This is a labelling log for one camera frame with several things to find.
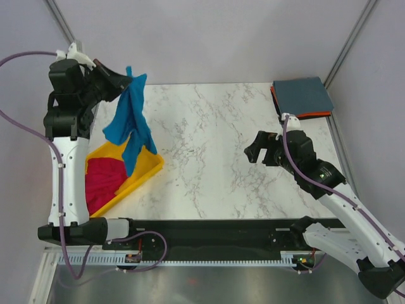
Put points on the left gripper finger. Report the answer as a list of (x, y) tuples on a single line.
[(114, 80), (113, 92)]

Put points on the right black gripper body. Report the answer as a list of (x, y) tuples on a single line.
[(274, 154)]

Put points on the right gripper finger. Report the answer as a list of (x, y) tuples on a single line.
[(252, 152), (264, 140)]

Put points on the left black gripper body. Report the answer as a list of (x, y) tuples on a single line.
[(97, 84)]

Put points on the blue t shirt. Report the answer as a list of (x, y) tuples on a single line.
[(129, 125)]

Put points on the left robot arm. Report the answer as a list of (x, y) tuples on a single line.
[(67, 128)]

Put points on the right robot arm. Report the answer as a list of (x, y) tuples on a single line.
[(375, 255)]

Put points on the folded orange shirt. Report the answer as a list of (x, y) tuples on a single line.
[(311, 114)]

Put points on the folded grey blue shirt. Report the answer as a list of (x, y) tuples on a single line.
[(303, 97)]

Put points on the yellow plastic bin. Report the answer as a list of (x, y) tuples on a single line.
[(147, 166)]

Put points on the red t shirt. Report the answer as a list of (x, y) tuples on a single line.
[(103, 178)]

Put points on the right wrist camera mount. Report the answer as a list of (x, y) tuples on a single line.
[(290, 122)]

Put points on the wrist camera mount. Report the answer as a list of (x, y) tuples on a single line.
[(290, 122), (74, 53)]

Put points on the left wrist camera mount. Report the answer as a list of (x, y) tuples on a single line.
[(74, 53)]

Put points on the left aluminium corner post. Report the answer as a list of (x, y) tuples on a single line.
[(63, 25)]

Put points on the aluminium corner post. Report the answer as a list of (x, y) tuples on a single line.
[(63, 25), (354, 34)]

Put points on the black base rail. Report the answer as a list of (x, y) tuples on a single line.
[(215, 240)]

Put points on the right aluminium corner post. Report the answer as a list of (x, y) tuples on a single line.
[(354, 34)]

